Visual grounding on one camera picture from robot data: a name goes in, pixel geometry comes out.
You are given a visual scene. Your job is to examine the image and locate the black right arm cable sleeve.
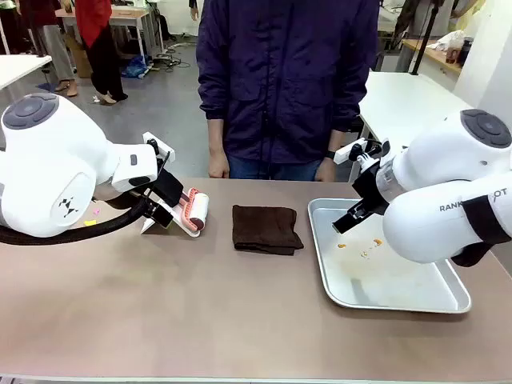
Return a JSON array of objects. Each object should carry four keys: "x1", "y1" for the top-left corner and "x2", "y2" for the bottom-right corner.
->
[{"x1": 450, "y1": 194, "x2": 512, "y2": 269}]

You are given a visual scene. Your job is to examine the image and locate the dark cup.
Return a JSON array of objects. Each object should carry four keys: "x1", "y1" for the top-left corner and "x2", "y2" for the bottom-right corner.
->
[{"x1": 457, "y1": 37, "x2": 475, "y2": 68}]

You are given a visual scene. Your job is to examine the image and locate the white plastic bag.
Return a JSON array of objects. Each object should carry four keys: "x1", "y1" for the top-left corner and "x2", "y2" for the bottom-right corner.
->
[{"x1": 426, "y1": 29, "x2": 466, "y2": 53}]

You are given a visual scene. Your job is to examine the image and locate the black tripod pole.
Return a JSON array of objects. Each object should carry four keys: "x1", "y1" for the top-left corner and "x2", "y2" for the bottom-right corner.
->
[{"x1": 411, "y1": 0, "x2": 442, "y2": 77}]

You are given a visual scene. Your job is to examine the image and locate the black left arm cable sleeve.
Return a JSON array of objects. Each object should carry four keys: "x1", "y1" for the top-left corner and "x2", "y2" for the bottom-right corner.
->
[{"x1": 0, "y1": 194, "x2": 154, "y2": 246}]

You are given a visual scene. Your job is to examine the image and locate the person in navy jacket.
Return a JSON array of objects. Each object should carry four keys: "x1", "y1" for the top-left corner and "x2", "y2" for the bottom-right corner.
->
[{"x1": 195, "y1": 0, "x2": 382, "y2": 166}]

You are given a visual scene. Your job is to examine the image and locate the black arm cable sleeve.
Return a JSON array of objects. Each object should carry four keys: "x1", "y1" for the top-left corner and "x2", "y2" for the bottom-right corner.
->
[
  {"x1": 450, "y1": 194, "x2": 512, "y2": 269},
  {"x1": 0, "y1": 194, "x2": 154, "y2": 246}
]

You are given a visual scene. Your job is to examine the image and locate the person's right hand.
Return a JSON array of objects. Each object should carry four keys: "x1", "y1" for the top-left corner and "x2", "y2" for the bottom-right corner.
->
[{"x1": 207, "y1": 149, "x2": 231, "y2": 179}]

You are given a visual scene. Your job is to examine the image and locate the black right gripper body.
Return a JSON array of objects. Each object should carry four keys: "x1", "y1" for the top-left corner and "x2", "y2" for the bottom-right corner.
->
[{"x1": 351, "y1": 164, "x2": 391, "y2": 215}]

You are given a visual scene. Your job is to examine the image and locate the floor power strip with cables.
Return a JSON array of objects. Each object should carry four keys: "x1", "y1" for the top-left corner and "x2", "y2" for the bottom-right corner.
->
[{"x1": 153, "y1": 39, "x2": 189, "y2": 74}]

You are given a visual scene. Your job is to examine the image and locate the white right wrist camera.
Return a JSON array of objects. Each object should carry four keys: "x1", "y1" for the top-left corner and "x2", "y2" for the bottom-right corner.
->
[{"x1": 333, "y1": 137, "x2": 391, "y2": 170}]

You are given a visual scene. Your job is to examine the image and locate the person's blue jeans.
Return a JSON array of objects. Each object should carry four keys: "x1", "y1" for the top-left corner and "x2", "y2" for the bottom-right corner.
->
[{"x1": 226, "y1": 153, "x2": 326, "y2": 182}]

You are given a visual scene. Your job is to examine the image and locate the brown cloth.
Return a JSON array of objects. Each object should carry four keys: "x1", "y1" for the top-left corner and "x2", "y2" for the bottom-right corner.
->
[{"x1": 231, "y1": 204, "x2": 306, "y2": 257}]

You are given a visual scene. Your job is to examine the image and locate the wood top desk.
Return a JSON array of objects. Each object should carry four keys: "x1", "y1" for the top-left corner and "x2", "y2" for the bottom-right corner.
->
[{"x1": 54, "y1": 4, "x2": 166, "y2": 62}]

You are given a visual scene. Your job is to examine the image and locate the person's left forearm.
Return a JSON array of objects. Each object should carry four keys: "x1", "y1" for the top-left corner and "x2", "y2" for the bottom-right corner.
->
[{"x1": 325, "y1": 129, "x2": 342, "y2": 153}]

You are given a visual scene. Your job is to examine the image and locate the bystander in dark clothes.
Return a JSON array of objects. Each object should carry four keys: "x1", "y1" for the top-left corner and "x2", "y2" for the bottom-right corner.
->
[{"x1": 393, "y1": 0, "x2": 426, "y2": 38}]

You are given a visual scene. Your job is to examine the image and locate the cardboard box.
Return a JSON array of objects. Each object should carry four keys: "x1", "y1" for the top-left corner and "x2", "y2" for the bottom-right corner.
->
[{"x1": 62, "y1": 33, "x2": 94, "y2": 79}]

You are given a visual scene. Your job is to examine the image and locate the small white table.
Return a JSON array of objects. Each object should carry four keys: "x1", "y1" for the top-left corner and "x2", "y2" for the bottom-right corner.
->
[{"x1": 0, "y1": 53, "x2": 54, "y2": 92}]

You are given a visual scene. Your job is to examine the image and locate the silver metal tray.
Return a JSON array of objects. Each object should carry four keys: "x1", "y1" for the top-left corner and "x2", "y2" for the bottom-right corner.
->
[{"x1": 306, "y1": 197, "x2": 474, "y2": 314}]

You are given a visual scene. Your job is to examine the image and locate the white folded stand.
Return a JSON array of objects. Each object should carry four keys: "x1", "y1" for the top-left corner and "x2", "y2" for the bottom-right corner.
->
[{"x1": 139, "y1": 198, "x2": 202, "y2": 239}]

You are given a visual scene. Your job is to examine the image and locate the pink and white lint roller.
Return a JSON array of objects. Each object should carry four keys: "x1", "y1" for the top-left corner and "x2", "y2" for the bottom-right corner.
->
[{"x1": 178, "y1": 186, "x2": 211, "y2": 234}]

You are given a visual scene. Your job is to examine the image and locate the person's right forearm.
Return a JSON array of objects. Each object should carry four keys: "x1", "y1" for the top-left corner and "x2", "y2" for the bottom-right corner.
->
[{"x1": 207, "y1": 117, "x2": 227, "y2": 153}]

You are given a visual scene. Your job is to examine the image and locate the bystander in grey trousers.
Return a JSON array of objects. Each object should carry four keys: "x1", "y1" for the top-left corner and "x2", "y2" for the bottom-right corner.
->
[{"x1": 28, "y1": 0, "x2": 79, "y2": 98}]

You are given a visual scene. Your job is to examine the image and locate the blue plastic bag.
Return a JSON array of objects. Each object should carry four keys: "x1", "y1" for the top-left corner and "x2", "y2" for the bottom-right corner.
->
[{"x1": 121, "y1": 54, "x2": 152, "y2": 79}]

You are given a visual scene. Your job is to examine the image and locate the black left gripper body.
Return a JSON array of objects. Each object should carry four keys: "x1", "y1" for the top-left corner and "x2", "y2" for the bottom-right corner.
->
[{"x1": 138, "y1": 174, "x2": 164, "y2": 216}]

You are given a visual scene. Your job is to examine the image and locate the wooden workbench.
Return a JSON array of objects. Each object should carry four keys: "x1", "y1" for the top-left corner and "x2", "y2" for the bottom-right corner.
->
[{"x1": 401, "y1": 38, "x2": 466, "y2": 92}]

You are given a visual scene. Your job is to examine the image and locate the person's left hand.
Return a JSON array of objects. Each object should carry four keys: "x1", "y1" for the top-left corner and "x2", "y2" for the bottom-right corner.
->
[{"x1": 314, "y1": 157, "x2": 338, "y2": 183}]

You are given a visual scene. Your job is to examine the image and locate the large white table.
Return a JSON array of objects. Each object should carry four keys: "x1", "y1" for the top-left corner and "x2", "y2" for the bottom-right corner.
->
[{"x1": 347, "y1": 70, "x2": 472, "y2": 183}]

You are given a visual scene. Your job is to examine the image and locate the bystander in red top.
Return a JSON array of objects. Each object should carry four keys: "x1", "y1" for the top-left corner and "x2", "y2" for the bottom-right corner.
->
[{"x1": 74, "y1": 0, "x2": 130, "y2": 106}]

